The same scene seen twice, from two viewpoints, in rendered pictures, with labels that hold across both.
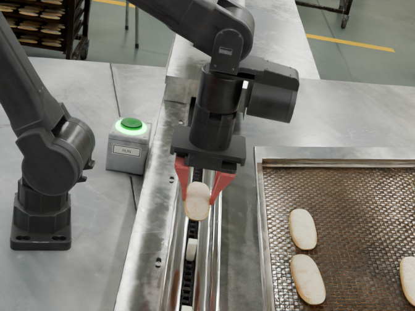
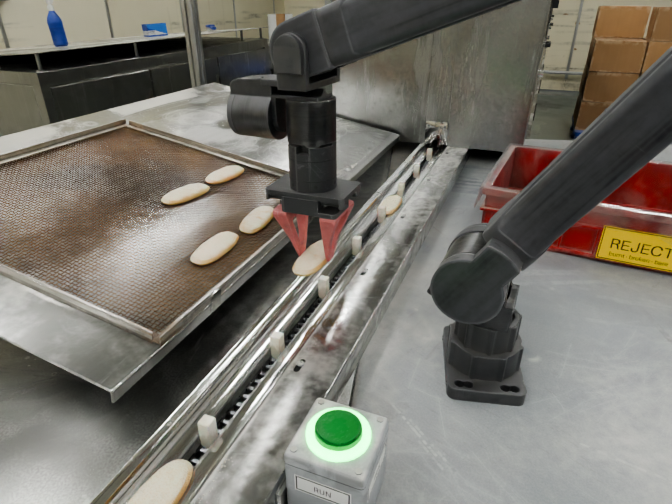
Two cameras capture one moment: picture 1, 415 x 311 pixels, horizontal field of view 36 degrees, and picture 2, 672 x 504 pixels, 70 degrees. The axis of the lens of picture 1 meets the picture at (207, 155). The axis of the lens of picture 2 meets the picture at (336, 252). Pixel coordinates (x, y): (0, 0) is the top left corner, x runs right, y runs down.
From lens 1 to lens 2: 130 cm
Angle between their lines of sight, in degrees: 118
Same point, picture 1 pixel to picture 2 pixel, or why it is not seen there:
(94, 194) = (409, 415)
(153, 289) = (376, 255)
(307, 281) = (263, 212)
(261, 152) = (120, 369)
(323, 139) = not seen: outside the picture
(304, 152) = (60, 342)
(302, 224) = (216, 242)
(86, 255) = (426, 327)
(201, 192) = (309, 254)
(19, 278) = not seen: hidden behind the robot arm
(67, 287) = not seen: hidden behind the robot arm
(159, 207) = (339, 323)
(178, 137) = (347, 188)
